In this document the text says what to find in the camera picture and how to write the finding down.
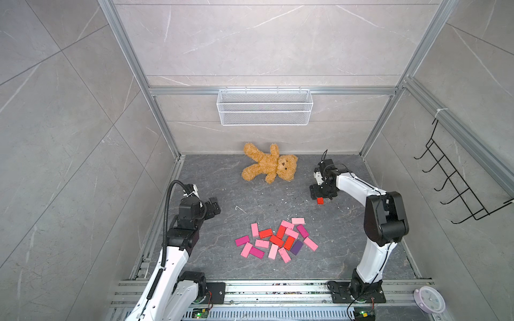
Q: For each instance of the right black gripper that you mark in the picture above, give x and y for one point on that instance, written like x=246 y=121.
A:
x=315 y=193

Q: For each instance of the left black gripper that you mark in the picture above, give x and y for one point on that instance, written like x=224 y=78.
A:
x=209 y=212

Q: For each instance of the light pink block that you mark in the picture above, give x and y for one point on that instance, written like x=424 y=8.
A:
x=284 y=255
x=246 y=250
x=298 y=221
x=273 y=251
x=255 y=230
x=262 y=243
x=287 y=224
x=310 y=244
x=291 y=233

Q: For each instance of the magenta block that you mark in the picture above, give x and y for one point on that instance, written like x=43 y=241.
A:
x=242 y=241
x=256 y=252
x=302 y=230

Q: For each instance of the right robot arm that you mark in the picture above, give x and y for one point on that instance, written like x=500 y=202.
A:
x=385 y=223

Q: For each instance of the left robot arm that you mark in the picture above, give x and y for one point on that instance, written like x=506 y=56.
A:
x=171 y=291

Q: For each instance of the brown teddy bear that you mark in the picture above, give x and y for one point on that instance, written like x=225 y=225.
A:
x=271 y=164

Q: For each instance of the lilac round clock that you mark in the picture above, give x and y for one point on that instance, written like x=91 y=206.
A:
x=429 y=300

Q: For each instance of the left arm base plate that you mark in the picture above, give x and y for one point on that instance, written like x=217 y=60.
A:
x=211 y=293

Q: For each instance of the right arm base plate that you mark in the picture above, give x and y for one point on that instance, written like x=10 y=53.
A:
x=348 y=292

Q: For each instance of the white wire mesh basket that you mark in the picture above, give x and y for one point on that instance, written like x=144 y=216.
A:
x=245 y=107

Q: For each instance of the black wire hook rack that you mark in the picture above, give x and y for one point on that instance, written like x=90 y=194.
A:
x=455 y=182

